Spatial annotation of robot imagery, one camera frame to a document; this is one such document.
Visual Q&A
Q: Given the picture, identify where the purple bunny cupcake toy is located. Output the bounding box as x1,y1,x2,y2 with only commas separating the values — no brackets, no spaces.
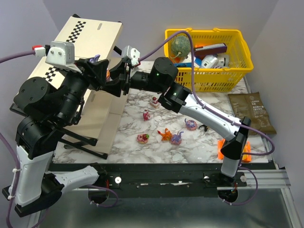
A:
90,54,110,82

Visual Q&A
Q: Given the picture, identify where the purple bunny pink donut toy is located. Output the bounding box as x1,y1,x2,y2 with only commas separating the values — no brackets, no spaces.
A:
184,118,197,131

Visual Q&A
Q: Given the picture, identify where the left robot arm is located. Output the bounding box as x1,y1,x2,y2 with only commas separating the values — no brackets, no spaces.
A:
2,59,109,217

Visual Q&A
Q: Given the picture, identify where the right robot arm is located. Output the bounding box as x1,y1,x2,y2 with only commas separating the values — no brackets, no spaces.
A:
103,57,251,178

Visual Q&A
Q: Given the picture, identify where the beige tiered shelf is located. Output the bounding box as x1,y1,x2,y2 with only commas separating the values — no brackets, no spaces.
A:
9,13,133,160

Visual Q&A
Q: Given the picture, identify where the strawberry cake slice toy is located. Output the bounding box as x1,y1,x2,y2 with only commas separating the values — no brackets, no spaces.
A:
150,96,160,108

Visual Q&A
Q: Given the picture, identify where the pink bear toy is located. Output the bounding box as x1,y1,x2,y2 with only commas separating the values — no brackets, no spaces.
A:
142,110,151,121

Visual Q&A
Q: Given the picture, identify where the blue box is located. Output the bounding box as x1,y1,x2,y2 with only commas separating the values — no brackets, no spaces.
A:
174,62,192,67

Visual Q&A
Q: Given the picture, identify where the strawberry tart toy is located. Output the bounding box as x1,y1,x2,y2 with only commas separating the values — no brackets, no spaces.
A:
137,133,150,144

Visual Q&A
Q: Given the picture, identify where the green melon ball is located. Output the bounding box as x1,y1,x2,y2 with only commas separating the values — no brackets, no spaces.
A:
171,35,191,58

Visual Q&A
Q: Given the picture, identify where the orange dragon toy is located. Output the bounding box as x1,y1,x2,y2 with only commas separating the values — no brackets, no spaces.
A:
157,128,172,142

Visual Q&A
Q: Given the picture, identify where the purple box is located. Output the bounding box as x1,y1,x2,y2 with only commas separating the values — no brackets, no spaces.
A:
194,43,228,57

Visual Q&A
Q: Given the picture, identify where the black dragon toy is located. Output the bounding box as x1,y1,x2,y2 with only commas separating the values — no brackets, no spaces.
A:
199,124,209,132

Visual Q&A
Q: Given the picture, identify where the white bottle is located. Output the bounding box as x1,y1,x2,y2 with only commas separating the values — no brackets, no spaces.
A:
217,53,230,67

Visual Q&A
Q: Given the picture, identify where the yellow plastic basket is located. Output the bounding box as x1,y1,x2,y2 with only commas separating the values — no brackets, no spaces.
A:
164,28,254,92

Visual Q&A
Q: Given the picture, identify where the brown coffee bag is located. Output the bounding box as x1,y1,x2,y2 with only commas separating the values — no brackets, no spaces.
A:
228,92,276,135

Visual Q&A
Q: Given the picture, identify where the orange snack box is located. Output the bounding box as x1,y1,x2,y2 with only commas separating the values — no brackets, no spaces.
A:
217,139,252,163

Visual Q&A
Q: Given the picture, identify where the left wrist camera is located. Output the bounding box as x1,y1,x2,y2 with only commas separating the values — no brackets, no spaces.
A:
45,41,81,73

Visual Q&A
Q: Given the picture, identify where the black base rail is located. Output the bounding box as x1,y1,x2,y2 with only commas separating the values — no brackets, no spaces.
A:
47,162,247,199

